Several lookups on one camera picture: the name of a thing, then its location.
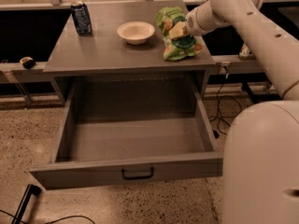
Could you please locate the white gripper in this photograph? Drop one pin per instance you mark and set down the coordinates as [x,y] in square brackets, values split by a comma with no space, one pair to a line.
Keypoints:
[192,24]

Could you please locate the green rice chip bag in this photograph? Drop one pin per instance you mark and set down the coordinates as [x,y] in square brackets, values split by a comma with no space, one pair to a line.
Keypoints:
[176,49]

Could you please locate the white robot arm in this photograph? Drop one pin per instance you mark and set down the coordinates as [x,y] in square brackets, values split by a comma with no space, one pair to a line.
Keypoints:
[261,152]

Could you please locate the grey counter cabinet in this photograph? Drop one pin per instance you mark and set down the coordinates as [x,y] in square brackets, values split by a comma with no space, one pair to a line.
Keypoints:
[104,52]

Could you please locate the grey open drawer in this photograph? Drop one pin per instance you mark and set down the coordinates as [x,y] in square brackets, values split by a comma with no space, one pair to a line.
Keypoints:
[131,124]

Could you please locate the white bowl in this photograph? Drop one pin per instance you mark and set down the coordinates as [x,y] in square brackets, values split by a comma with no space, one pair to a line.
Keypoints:
[136,32]

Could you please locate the small clear bottle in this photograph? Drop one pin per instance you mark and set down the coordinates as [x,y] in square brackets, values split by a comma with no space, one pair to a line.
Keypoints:
[244,52]

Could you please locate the blue soda can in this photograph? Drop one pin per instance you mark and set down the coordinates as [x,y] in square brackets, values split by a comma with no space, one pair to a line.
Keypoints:
[81,18]

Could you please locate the yellow black tape measure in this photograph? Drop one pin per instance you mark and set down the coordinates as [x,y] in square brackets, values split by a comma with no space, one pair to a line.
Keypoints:
[27,62]

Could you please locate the black drawer handle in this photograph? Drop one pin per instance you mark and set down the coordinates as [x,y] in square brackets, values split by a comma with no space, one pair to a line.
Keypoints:
[137,175]

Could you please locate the black stand with cable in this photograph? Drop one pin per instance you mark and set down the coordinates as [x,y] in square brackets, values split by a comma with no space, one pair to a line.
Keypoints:
[34,190]

